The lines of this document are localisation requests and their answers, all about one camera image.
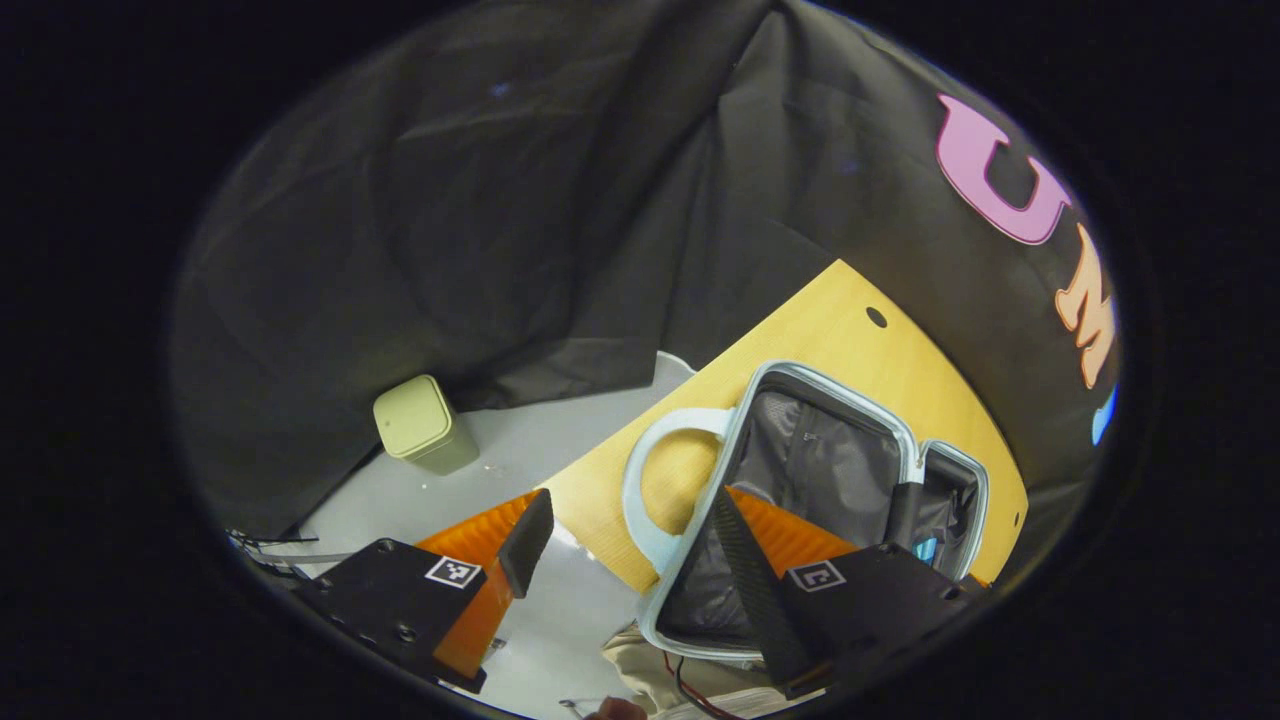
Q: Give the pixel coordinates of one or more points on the light blue suitcase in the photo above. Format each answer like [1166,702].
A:
[820,450]

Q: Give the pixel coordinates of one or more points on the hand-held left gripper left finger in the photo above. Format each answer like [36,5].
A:
[528,545]

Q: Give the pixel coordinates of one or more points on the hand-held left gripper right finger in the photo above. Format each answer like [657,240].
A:
[760,590]

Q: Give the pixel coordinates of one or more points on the person's beige trousers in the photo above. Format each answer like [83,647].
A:
[640,662]

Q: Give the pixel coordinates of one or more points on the black backdrop cloth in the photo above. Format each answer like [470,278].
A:
[500,200]

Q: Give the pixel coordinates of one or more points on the beige trash bin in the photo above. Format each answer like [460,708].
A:
[425,425]

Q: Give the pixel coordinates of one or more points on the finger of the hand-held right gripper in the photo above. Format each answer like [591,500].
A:
[905,515]

